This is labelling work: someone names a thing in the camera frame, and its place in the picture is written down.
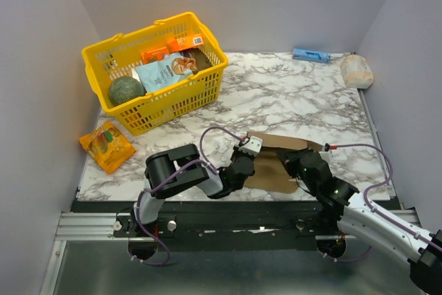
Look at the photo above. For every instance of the blue flat box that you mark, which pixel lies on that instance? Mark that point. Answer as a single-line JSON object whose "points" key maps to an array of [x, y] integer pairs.
{"points": [[311, 55]]}

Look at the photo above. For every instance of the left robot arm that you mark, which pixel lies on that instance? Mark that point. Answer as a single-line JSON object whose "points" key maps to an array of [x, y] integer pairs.
{"points": [[171, 172]]}

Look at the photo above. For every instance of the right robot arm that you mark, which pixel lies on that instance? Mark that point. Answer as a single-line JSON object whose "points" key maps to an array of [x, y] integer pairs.
{"points": [[355, 214]]}

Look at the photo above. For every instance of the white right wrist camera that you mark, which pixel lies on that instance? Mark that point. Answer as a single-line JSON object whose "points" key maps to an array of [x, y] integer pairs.
{"points": [[326, 152]]}

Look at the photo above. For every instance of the yellow plastic shopping basket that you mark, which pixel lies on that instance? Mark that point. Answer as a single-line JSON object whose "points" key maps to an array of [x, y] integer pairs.
{"points": [[120, 55]]}

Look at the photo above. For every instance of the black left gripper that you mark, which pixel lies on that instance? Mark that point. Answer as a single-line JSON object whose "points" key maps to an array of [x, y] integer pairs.
{"points": [[235, 151]]}

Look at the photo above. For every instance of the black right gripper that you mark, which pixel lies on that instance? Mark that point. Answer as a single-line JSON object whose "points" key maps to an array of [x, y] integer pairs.
{"points": [[290, 157]]}

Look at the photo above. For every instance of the orange scrub mommy box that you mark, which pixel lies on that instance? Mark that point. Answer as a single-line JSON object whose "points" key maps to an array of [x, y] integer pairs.
{"points": [[154, 55]]}

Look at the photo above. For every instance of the light blue cassava chips bag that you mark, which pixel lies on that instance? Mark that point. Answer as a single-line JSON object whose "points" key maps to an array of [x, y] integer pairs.
{"points": [[171, 70]]}

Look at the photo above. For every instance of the white bagged bread loaf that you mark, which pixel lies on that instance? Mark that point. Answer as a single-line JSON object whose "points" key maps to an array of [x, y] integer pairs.
{"points": [[356, 72]]}

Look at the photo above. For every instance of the orange gummy candy bag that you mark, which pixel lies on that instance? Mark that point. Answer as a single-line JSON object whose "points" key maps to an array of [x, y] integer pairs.
{"points": [[107, 146]]}

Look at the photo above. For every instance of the green melon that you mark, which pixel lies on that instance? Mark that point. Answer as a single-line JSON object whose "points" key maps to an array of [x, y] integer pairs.
{"points": [[124, 89]]}

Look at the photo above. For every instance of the brown cardboard box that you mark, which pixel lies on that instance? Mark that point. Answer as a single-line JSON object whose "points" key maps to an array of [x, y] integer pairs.
{"points": [[270, 174]]}

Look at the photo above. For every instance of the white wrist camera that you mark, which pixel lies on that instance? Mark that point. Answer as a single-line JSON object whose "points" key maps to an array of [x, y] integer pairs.
{"points": [[251, 145], [326, 152]]}

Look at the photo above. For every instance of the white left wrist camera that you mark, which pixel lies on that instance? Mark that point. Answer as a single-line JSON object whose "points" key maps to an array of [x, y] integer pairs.
{"points": [[251, 145]]}

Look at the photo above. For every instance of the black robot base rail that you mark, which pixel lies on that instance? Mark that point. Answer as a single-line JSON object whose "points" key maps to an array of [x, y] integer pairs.
{"points": [[204, 226]]}

